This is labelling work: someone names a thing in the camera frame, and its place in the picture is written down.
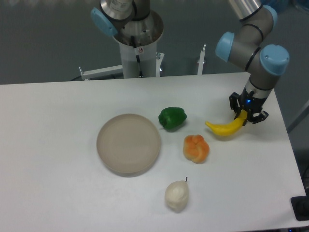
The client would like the white metal bracket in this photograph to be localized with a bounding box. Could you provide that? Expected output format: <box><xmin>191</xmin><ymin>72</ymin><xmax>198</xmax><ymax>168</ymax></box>
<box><xmin>79</xmin><ymin>65</ymin><xmax>123</xmax><ymax>80</ymax></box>
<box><xmin>197</xmin><ymin>44</ymin><xmax>206</xmax><ymax>75</ymax></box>

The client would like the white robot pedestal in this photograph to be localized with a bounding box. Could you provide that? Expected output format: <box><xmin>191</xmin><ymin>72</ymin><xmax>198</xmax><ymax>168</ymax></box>
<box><xmin>114</xmin><ymin>10</ymin><xmax>164</xmax><ymax>79</ymax></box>

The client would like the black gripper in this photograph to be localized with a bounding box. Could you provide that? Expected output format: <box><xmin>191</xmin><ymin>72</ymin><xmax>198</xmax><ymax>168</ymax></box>
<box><xmin>229</xmin><ymin>87</ymin><xmax>269</xmax><ymax>126</ymax></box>

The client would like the white metal bracket right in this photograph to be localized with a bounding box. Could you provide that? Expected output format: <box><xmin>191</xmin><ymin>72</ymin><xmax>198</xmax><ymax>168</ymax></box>
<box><xmin>197</xmin><ymin>44</ymin><xmax>206</xmax><ymax>75</ymax></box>

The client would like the yellow banana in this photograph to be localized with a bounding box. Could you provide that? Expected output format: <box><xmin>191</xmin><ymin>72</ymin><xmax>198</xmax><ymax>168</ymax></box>
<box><xmin>205</xmin><ymin>110</ymin><xmax>247</xmax><ymax>136</ymax></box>

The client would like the black device at edge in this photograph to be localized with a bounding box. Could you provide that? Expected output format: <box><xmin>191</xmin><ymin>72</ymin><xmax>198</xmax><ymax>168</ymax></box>
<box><xmin>290</xmin><ymin>196</ymin><xmax>309</xmax><ymax>221</ymax></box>

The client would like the green bell pepper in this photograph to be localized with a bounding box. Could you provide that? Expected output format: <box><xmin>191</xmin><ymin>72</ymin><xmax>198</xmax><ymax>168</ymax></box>
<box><xmin>158</xmin><ymin>107</ymin><xmax>187</xmax><ymax>130</ymax></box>

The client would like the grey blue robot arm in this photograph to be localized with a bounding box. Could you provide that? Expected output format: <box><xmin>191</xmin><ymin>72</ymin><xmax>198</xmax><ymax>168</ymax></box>
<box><xmin>90</xmin><ymin>0</ymin><xmax>289</xmax><ymax>124</ymax></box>

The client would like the black pedestal cable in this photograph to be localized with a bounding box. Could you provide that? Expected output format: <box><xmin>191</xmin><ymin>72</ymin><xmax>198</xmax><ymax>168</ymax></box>
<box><xmin>130</xmin><ymin>35</ymin><xmax>144</xmax><ymax>78</ymax></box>

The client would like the beige round plate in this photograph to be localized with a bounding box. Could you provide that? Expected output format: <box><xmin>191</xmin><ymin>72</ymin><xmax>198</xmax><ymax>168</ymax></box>
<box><xmin>97</xmin><ymin>114</ymin><xmax>161</xmax><ymax>175</ymax></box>

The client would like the grey metal frame leg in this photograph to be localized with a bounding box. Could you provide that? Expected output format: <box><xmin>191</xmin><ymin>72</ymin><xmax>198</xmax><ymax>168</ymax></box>
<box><xmin>286</xmin><ymin>100</ymin><xmax>309</xmax><ymax>133</ymax></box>

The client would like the white pear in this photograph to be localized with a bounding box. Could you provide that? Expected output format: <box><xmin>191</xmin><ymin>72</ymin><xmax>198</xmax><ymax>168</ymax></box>
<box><xmin>164</xmin><ymin>177</ymin><xmax>190</xmax><ymax>213</ymax></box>

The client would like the white metal bracket left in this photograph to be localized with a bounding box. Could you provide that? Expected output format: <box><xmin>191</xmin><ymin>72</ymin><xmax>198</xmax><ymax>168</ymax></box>
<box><xmin>79</xmin><ymin>65</ymin><xmax>123</xmax><ymax>80</ymax></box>

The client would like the orange bread roll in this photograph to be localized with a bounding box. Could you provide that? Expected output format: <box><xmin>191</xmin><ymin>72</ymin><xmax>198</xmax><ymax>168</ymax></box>
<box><xmin>183</xmin><ymin>134</ymin><xmax>210</xmax><ymax>164</ymax></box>

